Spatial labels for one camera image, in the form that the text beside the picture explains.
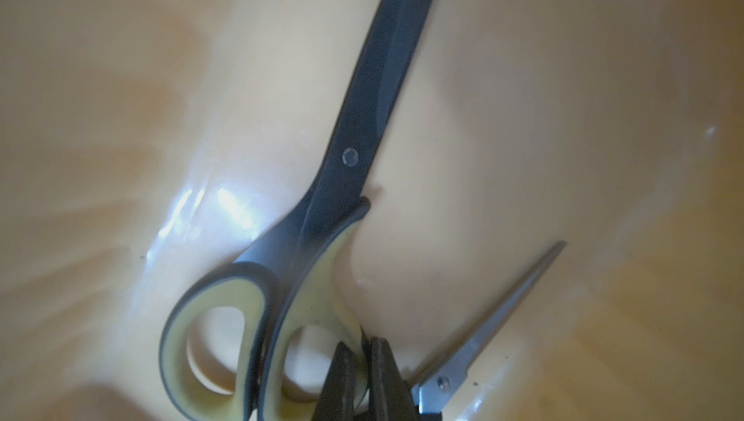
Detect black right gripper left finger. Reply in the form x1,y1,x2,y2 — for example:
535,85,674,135
312,343,357,421

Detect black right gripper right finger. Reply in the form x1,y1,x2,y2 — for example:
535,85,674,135
368,338,419,421

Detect small grey scissors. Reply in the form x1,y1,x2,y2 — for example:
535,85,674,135
412,240,568,420

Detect yellow grip black scissors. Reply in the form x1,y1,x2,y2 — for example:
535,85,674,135
159,0,433,420

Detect yellow storage box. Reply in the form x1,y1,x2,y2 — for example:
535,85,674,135
1,0,743,420

